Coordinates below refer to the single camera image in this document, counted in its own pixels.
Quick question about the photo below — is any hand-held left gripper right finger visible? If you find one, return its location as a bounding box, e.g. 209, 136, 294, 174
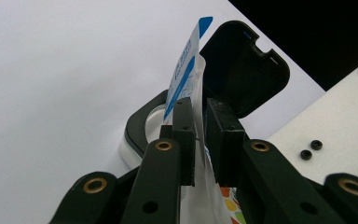
205, 97, 346, 224

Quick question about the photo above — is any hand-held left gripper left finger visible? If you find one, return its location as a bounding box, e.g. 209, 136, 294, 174
119, 96, 198, 224

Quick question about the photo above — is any clear jar with black lid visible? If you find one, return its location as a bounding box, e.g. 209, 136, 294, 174
118, 20, 291, 171

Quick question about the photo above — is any blue and white pouch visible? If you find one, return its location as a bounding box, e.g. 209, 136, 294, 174
162, 16, 247, 224

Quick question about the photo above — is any white paper sheet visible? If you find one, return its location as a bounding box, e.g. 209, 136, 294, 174
0, 0, 326, 224

